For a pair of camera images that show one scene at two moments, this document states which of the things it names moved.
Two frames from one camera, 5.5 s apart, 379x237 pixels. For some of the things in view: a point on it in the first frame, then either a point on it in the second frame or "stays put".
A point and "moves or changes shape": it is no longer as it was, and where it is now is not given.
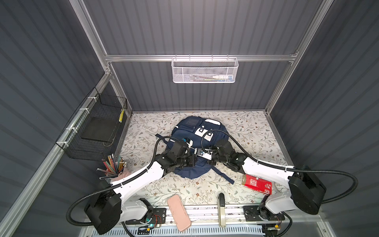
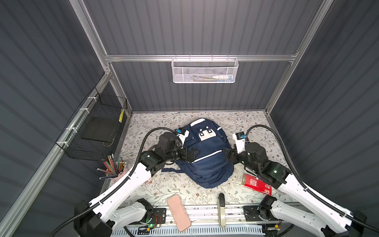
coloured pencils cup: (113, 169) stays put
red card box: (257, 183) stays put
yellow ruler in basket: (121, 114) stays put
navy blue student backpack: (202, 134) moves or changes shape
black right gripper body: (216, 158) -> (241, 158)
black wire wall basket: (91, 134) stays put
